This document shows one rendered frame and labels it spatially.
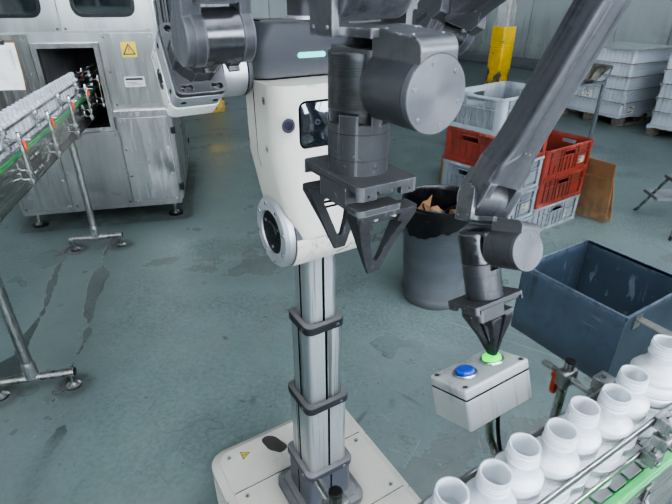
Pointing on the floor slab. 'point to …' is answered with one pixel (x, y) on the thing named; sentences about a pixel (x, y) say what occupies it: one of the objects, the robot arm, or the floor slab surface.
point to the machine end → (52, 198)
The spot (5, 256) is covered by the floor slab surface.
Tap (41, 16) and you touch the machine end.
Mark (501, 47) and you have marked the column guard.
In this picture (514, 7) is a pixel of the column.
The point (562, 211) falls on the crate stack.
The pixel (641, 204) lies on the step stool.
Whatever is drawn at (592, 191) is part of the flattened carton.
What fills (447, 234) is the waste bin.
